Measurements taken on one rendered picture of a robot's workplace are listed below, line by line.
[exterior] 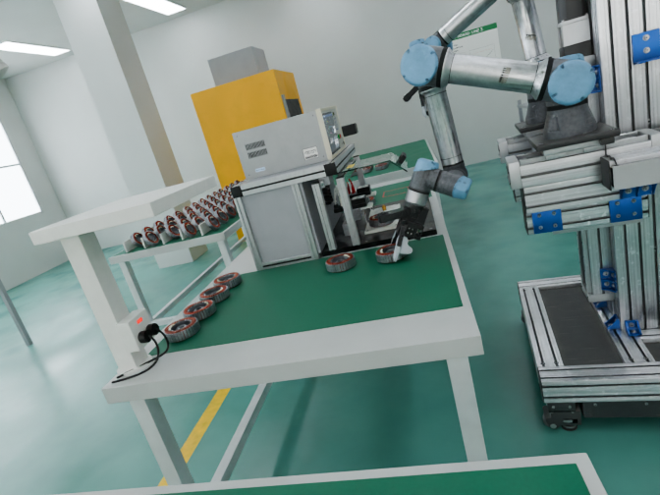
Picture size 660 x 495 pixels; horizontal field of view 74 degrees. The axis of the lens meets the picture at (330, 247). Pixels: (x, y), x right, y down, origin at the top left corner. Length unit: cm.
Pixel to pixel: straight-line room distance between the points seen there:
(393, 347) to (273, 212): 93
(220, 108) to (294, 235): 411
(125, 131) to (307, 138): 416
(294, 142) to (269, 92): 374
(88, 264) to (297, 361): 61
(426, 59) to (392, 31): 583
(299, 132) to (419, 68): 62
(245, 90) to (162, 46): 280
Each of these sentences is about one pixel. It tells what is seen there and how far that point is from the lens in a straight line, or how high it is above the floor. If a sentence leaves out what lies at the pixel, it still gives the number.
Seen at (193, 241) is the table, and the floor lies 74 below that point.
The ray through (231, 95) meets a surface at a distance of 573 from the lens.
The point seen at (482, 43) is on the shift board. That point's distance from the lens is 731.
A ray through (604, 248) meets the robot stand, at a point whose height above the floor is 55.
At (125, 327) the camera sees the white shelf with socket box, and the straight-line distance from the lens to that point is 133.
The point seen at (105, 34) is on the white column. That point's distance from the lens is 587.
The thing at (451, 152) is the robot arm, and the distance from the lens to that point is 160.
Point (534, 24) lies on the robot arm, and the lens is 222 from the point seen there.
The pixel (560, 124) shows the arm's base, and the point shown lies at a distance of 157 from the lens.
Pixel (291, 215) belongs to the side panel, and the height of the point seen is 95.
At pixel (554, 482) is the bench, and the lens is 74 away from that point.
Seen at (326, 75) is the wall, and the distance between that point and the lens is 730.
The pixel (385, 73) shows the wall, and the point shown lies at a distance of 721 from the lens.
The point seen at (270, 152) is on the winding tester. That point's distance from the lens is 189.
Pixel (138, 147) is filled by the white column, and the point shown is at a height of 150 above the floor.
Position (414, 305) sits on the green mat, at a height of 75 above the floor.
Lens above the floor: 129
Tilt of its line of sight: 16 degrees down
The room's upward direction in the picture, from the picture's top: 15 degrees counter-clockwise
